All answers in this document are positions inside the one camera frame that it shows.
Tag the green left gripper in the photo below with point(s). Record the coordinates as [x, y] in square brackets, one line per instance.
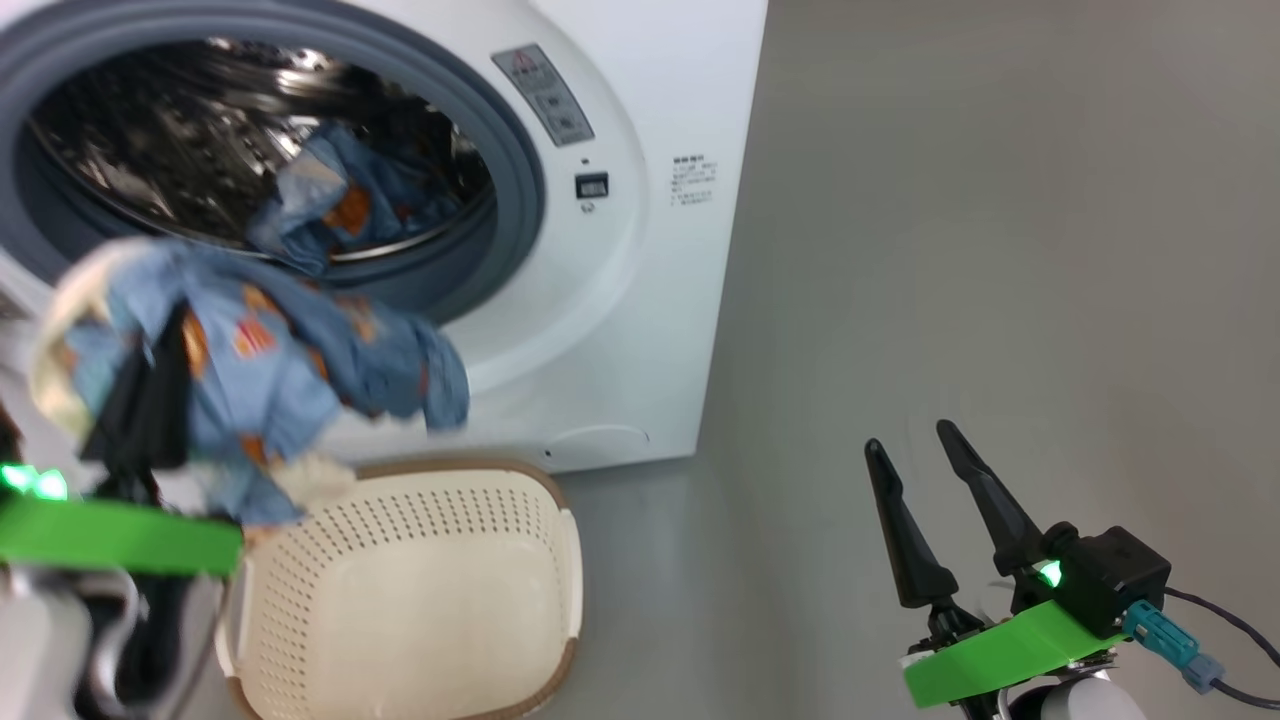
[110, 535]

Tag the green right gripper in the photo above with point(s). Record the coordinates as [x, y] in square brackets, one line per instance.
[1000, 655]

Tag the blue garment with cream lining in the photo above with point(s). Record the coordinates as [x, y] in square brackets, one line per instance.
[270, 370]

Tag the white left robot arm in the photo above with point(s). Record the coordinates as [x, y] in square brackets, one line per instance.
[50, 650]

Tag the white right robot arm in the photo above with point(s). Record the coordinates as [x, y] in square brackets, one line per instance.
[1075, 705]

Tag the steel washer drum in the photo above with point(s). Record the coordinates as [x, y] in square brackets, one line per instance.
[150, 140]

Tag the white front-load washing machine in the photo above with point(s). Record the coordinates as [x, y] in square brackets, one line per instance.
[640, 330]

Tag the cream perforated laundry basket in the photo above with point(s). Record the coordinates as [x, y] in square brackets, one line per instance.
[430, 600]

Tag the round white filter cover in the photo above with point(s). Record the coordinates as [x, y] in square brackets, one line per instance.
[598, 447]

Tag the small printed text label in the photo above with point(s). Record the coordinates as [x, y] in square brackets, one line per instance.
[692, 180]

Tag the grey warning sticker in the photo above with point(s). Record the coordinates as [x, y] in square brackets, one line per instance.
[545, 95]

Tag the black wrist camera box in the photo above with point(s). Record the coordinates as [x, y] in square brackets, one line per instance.
[1115, 575]

